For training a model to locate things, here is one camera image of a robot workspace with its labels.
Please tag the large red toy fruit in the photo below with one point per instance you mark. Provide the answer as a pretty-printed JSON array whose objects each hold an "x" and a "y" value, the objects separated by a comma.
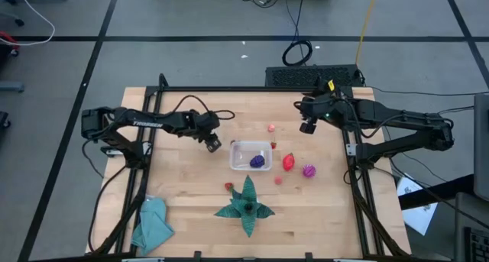
[{"x": 288, "y": 162}]

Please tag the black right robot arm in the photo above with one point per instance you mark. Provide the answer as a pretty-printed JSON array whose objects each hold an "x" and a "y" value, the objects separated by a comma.
[{"x": 401, "y": 118}]

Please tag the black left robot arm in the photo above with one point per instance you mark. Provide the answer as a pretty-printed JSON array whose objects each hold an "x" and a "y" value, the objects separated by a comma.
[{"x": 145, "y": 122}]

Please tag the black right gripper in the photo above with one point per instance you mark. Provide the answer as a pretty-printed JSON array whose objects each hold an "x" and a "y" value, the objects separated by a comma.
[{"x": 322, "y": 109}]

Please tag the black perforated computer case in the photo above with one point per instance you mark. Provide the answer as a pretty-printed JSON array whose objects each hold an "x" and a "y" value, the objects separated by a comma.
[{"x": 305, "y": 76}]

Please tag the teal cloth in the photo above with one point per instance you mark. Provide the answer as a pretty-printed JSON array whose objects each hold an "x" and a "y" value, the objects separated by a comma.
[{"x": 153, "y": 224}]

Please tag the white printed paper sheets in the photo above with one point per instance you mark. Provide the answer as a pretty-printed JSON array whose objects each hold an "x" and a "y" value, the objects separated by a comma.
[{"x": 418, "y": 212}]

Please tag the yellow tag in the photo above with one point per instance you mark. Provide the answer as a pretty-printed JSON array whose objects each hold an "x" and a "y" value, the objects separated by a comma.
[{"x": 331, "y": 85}]

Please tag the clear plastic tupperware container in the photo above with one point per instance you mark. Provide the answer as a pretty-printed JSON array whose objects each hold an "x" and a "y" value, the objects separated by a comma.
[{"x": 240, "y": 155}]

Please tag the grey monitor back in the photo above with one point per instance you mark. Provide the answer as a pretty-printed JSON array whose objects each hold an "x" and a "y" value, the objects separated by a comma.
[{"x": 482, "y": 147}]

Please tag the red strawberry long green stem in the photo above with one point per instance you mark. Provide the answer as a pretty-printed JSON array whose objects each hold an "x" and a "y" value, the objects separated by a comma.
[{"x": 228, "y": 186}]

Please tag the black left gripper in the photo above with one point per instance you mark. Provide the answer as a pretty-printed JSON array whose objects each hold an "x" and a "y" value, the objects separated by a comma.
[{"x": 209, "y": 125}]

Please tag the blue-purple toy berry cluster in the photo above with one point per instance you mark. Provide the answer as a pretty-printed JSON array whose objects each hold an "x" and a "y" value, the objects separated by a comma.
[{"x": 257, "y": 161}]

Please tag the magenta white-striped toy fruit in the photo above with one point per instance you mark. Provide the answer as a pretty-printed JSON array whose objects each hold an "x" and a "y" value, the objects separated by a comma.
[{"x": 309, "y": 171}]

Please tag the black keyboard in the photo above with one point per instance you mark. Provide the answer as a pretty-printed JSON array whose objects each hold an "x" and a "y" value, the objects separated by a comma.
[{"x": 477, "y": 246}]

